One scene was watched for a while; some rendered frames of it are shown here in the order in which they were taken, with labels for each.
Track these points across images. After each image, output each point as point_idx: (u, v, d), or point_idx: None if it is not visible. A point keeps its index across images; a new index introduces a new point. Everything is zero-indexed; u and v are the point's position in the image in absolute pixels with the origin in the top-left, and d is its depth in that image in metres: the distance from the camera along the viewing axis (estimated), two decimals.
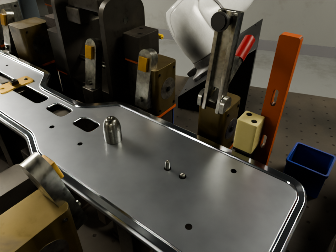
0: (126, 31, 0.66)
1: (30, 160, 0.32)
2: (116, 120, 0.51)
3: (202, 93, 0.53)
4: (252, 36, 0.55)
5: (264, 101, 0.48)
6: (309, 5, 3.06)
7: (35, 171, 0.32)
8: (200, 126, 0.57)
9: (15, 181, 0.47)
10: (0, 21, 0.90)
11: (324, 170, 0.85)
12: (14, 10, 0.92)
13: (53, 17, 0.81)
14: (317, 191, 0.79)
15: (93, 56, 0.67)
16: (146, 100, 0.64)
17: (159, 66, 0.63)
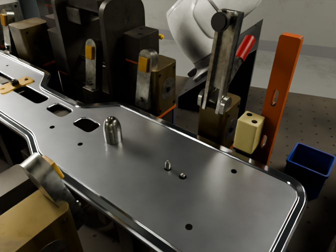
0: (126, 31, 0.66)
1: (30, 160, 0.32)
2: (116, 120, 0.51)
3: (202, 93, 0.53)
4: (252, 36, 0.55)
5: (264, 101, 0.48)
6: (309, 5, 3.06)
7: (35, 171, 0.32)
8: (200, 126, 0.57)
9: (15, 181, 0.47)
10: (0, 21, 0.90)
11: (324, 170, 0.85)
12: (14, 10, 0.92)
13: (53, 17, 0.81)
14: (317, 191, 0.79)
15: (93, 56, 0.67)
16: (146, 100, 0.64)
17: (159, 66, 0.63)
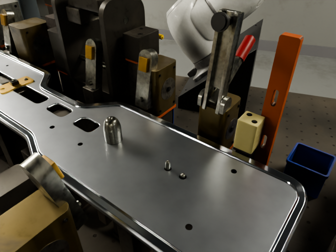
0: (126, 31, 0.66)
1: (30, 160, 0.32)
2: (116, 120, 0.51)
3: (202, 93, 0.53)
4: (252, 36, 0.55)
5: (264, 101, 0.48)
6: (309, 5, 3.06)
7: (35, 171, 0.32)
8: (200, 126, 0.57)
9: (15, 181, 0.47)
10: (0, 21, 0.90)
11: (324, 170, 0.85)
12: (14, 10, 0.92)
13: (53, 17, 0.81)
14: (317, 191, 0.79)
15: (93, 56, 0.67)
16: (146, 100, 0.64)
17: (159, 66, 0.63)
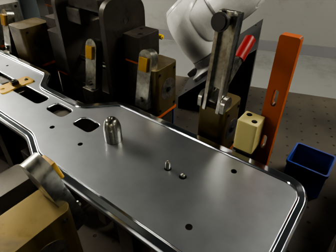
0: (126, 31, 0.66)
1: (30, 160, 0.32)
2: (116, 120, 0.51)
3: (202, 93, 0.53)
4: (252, 36, 0.55)
5: (264, 101, 0.48)
6: (309, 5, 3.06)
7: (35, 171, 0.32)
8: (200, 126, 0.57)
9: (15, 181, 0.47)
10: (0, 21, 0.90)
11: (324, 170, 0.85)
12: (14, 10, 0.92)
13: (53, 17, 0.81)
14: (317, 191, 0.79)
15: (93, 56, 0.67)
16: (146, 100, 0.64)
17: (159, 66, 0.63)
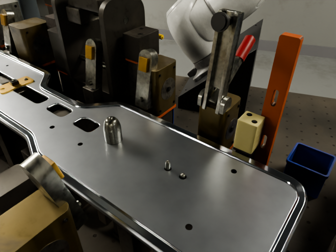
0: (126, 31, 0.66)
1: (30, 160, 0.32)
2: (116, 120, 0.51)
3: (202, 93, 0.53)
4: (252, 36, 0.55)
5: (264, 101, 0.48)
6: (309, 5, 3.06)
7: (35, 171, 0.32)
8: (200, 126, 0.57)
9: (15, 181, 0.47)
10: (0, 21, 0.90)
11: (324, 170, 0.85)
12: (14, 10, 0.92)
13: (53, 17, 0.81)
14: (317, 191, 0.79)
15: (93, 56, 0.67)
16: (146, 100, 0.64)
17: (159, 66, 0.63)
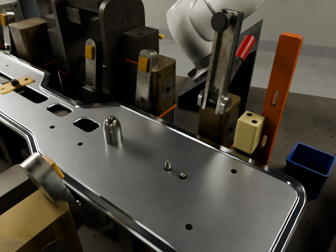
0: (126, 31, 0.66)
1: (30, 160, 0.32)
2: (116, 120, 0.51)
3: (202, 93, 0.53)
4: (252, 36, 0.55)
5: (264, 101, 0.48)
6: (309, 5, 3.06)
7: (35, 171, 0.32)
8: (200, 126, 0.57)
9: (15, 181, 0.47)
10: (0, 21, 0.90)
11: (324, 170, 0.85)
12: (14, 10, 0.92)
13: (53, 17, 0.81)
14: (317, 191, 0.79)
15: (93, 56, 0.67)
16: (146, 100, 0.64)
17: (159, 66, 0.63)
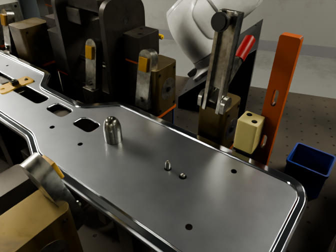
0: (126, 31, 0.66)
1: (30, 160, 0.32)
2: (116, 120, 0.51)
3: (202, 93, 0.53)
4: (252, 36, 0.55)
5: (264, 101, 0.48)
6: (309, 5, 3.06)
7: (35, 171, 0.32)
8: (200, 126, 0.57)
9: (15, 181, 0.47)
10: (0, 21, 0.90)
11: (324, 170, 0.85)
12: (14, 10, 0.92)
13: (53, 17, 0.81)
14: (317, 191, 0.79)
15: (93, 56, 0.67)
16: (146, 100, 0.64)
17: (159, 66, 0.63)
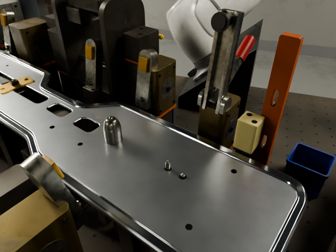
0: (126, 31, 0.66)
1: (30, 160, 0.32)
2: (116, 120, 0.51)
3: (202, 93, 0.53)
4: (252, 36, 0.55)
5: (264, 101, 0.48)
6: (309, 5, 3.06)
7: (35, 171, 0.32)
8: (200, 126, 0.57)
9: (15, 181, 0.47)
10: (0, 21, 0.90)
11: (324, 170, 0.85)
12: (14, 10, 0.92)
13: (53, 17, 0.81)
14: (317, 191, 0.79)
15: (93, 56, 0.67)
16: (146, 100, 0.64)
17: (159, 66, 0.63)
